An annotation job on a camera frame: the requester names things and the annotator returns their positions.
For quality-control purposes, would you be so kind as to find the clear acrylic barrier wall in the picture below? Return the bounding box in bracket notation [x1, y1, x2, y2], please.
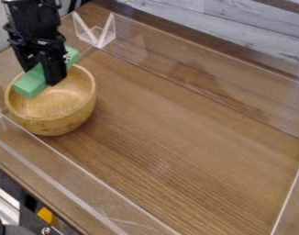
[0, 17, 299, 235]

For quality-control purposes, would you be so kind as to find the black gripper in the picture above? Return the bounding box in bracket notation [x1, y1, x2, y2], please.
[2, 0, 67, 86]

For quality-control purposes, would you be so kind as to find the brown wooden bowl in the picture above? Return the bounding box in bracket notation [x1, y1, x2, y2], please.
[5, 64, 98, 136]

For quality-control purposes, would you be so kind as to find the clear acrylic corner bracket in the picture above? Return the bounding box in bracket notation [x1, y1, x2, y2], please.
[73, 12, 117, 49]

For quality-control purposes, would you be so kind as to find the yellow and black device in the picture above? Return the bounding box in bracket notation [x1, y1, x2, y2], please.
[21, 195, 79, 235]

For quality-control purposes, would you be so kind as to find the green rectangular block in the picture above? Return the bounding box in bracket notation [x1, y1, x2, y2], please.
[11, 46, 81, 98]

